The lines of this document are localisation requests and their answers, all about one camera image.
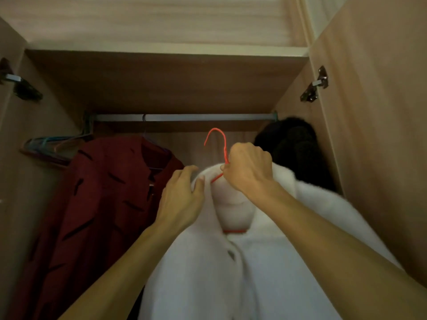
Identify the person's right hand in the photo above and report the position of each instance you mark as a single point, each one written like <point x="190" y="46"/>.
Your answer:
<point x="250" y="169"/>

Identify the light wooden wardrobe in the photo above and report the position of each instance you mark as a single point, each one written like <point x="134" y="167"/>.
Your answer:
<point x="166" y="83"/>

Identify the person's left hand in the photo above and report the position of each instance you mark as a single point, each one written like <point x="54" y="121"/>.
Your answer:
<point x="180" y="203"/>

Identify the person's right forearm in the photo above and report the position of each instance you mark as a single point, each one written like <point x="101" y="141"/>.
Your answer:
<point x="350" y="256"/>

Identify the person's left forearm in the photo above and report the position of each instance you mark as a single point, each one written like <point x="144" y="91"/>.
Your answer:
<point x="116" y="276"/>

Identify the grey metal wardrobe rail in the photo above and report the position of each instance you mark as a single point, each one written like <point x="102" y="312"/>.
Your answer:
<point x="200" y="117"/>

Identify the red fuzzy cardigan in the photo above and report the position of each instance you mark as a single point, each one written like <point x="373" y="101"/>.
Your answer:
<point x="100" y="213"/>

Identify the dark hanging coat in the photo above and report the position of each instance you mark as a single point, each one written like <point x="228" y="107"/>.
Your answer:
<point x="297" y="149"/>

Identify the white fuzzy coat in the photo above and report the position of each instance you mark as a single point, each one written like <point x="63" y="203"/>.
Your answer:
<point x="283" y="269"/>

